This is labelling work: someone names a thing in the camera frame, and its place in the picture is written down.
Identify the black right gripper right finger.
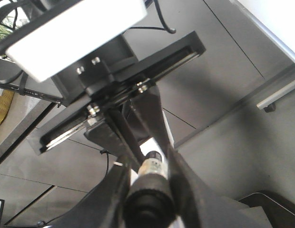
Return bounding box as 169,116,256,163
167,146,271,228

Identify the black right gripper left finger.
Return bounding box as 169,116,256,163
51,162,130,228

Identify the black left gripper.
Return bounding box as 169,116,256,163
28,31,205,171

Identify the white black whiteboard marker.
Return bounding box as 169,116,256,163
123,151,176,228

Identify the black cable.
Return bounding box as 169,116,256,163
128,0,177,34

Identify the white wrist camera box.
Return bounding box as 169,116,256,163
5,0,147,82

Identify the white whiteboard with aluminium frame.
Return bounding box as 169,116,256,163
231,0,295,63

